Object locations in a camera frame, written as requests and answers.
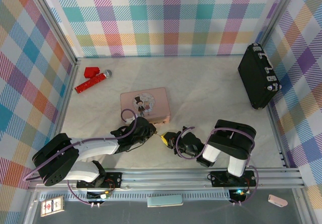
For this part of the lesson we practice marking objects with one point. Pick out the pink tin box with cartoon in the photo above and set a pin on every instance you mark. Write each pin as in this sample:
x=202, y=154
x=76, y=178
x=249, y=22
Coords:
x=148, y=100

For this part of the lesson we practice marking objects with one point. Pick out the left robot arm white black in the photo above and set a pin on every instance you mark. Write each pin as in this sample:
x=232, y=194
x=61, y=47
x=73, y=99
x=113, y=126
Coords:
x=95, y=148

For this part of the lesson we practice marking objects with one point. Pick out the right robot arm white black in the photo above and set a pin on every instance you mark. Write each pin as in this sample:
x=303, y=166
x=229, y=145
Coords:
x=236, y=141

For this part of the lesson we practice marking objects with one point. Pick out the light blue flat case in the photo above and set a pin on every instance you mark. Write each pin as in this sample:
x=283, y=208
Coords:
x=164, y=200

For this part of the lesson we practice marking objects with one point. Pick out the red glitter toy microphone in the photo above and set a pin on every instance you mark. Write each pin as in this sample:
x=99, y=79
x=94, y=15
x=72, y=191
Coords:
x=90, y=83

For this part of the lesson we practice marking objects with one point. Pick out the small circuit board with LED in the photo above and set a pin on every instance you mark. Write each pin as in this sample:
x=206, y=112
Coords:
x=239, y=193
x=103, y=195

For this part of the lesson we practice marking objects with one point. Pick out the red heart-shaped box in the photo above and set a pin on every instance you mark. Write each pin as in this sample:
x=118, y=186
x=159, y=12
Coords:
x=91, y=72

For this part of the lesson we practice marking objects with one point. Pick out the black briefcase with metal clasps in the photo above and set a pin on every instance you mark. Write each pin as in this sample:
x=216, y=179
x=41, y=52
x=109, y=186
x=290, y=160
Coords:
x=254, y=75

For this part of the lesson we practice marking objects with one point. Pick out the small pink case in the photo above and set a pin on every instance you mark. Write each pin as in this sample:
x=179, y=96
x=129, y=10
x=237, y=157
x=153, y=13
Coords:
x=277, y=200

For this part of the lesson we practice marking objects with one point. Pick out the playing card deck box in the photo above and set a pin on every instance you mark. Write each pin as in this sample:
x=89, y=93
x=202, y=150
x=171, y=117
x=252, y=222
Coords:
x=52, y=204

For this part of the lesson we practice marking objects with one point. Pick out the aluminium mounting rail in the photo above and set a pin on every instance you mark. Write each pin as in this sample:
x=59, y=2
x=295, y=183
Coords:
x=163, y=180

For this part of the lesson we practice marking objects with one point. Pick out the aluminium frame post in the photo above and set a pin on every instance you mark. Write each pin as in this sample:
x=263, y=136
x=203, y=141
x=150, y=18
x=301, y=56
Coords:
x=279, y=10
x=47, y=17

